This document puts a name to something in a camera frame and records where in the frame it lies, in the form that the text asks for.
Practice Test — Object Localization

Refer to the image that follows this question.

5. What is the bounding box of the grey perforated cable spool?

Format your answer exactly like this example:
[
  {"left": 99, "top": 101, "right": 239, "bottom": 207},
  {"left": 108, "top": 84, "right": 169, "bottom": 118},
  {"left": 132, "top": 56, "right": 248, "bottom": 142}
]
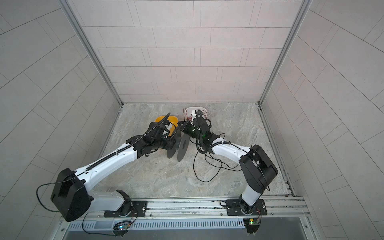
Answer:
[{"left": 167, "top": 131, "right": 190, "bottom": 162}]

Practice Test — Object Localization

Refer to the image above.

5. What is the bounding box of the black cable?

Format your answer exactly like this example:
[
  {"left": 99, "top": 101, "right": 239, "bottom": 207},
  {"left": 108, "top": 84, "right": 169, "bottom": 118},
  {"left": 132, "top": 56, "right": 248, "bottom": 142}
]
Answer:
[{"left": 188, "top": 131, "right": 242, "bottom": 183}]

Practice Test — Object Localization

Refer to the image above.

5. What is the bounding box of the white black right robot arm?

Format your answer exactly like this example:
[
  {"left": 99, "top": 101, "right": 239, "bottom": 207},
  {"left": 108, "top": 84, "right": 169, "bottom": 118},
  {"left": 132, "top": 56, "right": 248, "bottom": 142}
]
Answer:
[{"left": 178, "top": 116, "right": 278, "bottom": 215}]

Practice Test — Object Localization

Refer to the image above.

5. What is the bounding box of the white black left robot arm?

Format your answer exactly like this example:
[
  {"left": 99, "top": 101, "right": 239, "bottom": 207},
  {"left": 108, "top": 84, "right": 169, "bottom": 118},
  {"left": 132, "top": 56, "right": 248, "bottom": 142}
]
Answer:
[{"left": 51, "top": 115, "right": 179, "bottom": 222}]

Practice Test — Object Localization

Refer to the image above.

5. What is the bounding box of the white plastic tray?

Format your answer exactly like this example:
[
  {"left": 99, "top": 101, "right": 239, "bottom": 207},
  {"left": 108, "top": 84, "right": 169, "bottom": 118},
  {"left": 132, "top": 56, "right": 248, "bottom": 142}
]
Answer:
[{"left": 183, "top": 107, "right": 208, "bottom": 120}]

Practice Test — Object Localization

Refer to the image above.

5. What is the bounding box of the yellow plastic tray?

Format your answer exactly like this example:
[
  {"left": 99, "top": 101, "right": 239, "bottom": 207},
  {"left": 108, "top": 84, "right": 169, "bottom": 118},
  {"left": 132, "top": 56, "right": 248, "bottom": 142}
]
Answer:
[{"left": 163, "top": 116, "right": 178, "bottom": 137}]

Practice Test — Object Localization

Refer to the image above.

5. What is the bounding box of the left circuit board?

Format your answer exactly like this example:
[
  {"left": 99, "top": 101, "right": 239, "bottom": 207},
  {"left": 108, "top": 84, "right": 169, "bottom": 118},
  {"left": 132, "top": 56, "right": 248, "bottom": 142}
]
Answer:
[{"left": 113, "top": 221, "right": 132, "bottom": 231}]

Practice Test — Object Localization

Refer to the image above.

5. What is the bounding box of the circuit board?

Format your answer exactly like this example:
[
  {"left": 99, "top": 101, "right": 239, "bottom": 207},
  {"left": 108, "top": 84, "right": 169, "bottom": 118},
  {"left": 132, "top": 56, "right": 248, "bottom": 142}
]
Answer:
[
  {"left": 243, "top": 218, "right": 261, "bottom": 234},
  {"left": 113, "top": 221, "right": 132, "bottom": 231}
]

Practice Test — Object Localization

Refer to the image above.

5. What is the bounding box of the right circuit board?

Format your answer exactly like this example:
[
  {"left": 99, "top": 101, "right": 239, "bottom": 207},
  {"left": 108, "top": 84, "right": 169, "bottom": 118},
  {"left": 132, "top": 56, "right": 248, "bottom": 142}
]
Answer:
[{"left": 243, "top": 218, "right": 261, "bottom": 234}]

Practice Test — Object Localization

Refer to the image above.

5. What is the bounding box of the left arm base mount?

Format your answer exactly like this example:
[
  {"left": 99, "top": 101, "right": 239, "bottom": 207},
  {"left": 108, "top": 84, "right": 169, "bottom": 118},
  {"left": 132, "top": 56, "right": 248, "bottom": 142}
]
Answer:
[{"left": 104, "top": 201, "right": 148, "bottom": 218}]

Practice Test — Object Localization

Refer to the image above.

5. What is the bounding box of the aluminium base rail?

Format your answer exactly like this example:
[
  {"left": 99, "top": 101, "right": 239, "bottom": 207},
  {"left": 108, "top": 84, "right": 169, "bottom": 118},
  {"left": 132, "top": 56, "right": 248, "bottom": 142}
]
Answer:
[{"left": 85, "top": 196, "right": 311, "bottom": 220}]

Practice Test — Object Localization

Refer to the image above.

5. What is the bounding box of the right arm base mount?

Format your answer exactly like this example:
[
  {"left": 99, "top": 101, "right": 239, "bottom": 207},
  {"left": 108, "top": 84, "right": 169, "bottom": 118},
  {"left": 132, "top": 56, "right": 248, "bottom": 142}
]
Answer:
[{"left": 220, "top": 198, "right": 268, "bottom": 216}]

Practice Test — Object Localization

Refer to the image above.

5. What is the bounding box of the aluminium corner post right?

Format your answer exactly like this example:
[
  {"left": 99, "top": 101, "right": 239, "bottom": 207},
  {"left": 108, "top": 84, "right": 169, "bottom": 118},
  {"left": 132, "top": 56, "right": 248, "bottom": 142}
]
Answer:
[{"left": 259, "top": 0, "right": 312, "bottom": 106}]

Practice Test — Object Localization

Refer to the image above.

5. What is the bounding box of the aluminium corner post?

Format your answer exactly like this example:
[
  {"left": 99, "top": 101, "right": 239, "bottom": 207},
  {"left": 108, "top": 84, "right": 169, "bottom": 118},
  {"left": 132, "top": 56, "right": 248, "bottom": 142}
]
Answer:
[
  {"left": 259, "top": 0, "right": 312, "bottom": 106},
  {"left": 58, "top": 0, "right": 124, "bottom": 107}
]

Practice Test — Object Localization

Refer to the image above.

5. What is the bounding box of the aluminium corner post left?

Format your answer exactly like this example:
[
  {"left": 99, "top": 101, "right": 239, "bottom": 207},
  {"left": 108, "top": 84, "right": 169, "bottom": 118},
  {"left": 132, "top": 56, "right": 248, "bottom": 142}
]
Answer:
[{"left": 58, "top": 0, "right": 124, "bottom": 107}]

